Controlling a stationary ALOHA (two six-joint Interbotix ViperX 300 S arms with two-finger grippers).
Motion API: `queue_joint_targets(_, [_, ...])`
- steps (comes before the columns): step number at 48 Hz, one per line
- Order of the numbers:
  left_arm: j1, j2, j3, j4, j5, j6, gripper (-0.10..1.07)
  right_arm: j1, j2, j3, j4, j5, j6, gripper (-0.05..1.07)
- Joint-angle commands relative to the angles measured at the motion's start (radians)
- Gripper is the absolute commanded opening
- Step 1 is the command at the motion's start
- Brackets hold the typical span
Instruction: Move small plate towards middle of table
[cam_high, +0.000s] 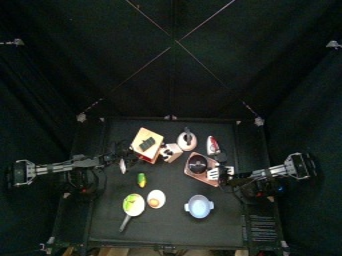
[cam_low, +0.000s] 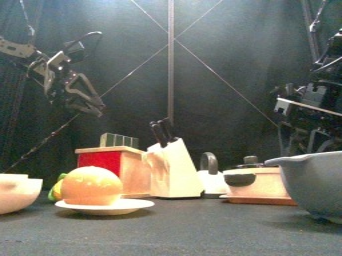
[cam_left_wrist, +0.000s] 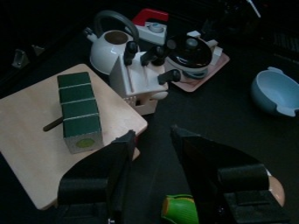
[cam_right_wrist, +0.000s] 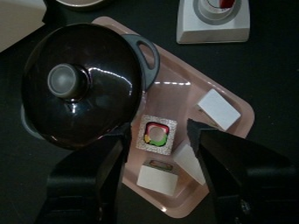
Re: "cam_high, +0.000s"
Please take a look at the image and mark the small white plate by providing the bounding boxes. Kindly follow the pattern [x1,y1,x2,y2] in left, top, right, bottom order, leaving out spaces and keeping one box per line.
[145,189,167,210]

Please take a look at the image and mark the white toy spatula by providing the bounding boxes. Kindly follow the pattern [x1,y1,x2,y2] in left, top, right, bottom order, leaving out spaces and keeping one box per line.
[205,165,235,182]

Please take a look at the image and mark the wooden toy toaster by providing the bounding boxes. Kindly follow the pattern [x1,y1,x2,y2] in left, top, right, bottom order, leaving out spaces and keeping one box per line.
[129,126,165,165]

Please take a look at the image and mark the yellow green toy corn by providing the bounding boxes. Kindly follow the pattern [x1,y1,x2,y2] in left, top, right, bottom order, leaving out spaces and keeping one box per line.
[136,172,148,189]

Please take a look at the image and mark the black toy pot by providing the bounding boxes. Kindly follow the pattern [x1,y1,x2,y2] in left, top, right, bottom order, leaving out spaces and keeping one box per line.
[187,155,208,175]

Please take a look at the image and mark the red white toy iron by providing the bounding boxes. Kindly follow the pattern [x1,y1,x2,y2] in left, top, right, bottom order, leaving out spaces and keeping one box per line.
[205,135,221,158]

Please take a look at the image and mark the small wooden toy block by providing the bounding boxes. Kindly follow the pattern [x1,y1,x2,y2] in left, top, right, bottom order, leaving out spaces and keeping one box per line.
[159,142,184,164]

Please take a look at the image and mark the light blue toy pot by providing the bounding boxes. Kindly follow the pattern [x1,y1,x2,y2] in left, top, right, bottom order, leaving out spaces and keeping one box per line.
[183,194,216,220]

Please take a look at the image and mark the toy frying pan green inside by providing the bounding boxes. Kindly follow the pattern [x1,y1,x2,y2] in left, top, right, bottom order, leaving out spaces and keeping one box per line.
[117,193,147,233]

